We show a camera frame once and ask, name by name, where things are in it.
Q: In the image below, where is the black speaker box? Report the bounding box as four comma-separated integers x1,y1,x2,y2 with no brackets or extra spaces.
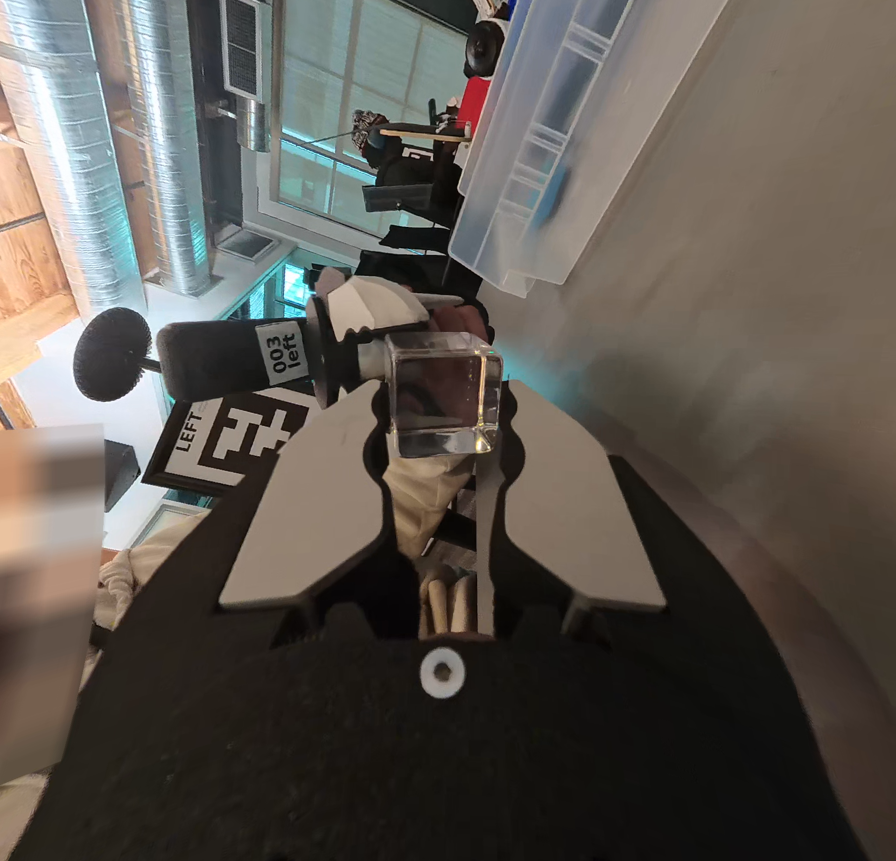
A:
104,439,142,513

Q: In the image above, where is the red storage bin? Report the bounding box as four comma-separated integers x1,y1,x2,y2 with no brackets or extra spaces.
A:
458,77,494,130

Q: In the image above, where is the wide silver ventilation duct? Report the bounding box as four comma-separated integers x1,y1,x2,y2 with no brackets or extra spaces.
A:
0,0,151,312

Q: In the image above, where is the person's left hand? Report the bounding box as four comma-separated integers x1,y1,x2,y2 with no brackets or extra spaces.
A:
427,306,492,349

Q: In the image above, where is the clear plastic organizer box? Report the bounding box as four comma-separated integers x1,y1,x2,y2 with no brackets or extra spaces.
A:
448,0,753,296

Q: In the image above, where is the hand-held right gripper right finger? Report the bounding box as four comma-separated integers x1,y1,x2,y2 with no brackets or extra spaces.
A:
498,378,667,638

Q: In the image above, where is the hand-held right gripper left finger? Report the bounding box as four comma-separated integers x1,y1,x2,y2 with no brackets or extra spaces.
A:
217,383,401,610

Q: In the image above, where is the clear acrylic cube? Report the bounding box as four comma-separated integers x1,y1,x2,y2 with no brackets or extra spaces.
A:
384,332,505,460

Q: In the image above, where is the white air vent grille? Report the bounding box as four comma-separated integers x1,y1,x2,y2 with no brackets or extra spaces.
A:
219,0,273,100

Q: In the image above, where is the grey desk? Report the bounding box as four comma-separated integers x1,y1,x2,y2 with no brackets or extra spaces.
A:
476,0,896,861

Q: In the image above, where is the person's cream hoodie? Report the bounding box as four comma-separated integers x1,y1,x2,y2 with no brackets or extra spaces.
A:
94,507,214,638

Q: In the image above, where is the light wooden board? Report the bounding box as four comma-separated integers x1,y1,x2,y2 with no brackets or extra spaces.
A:
378,122,473,146

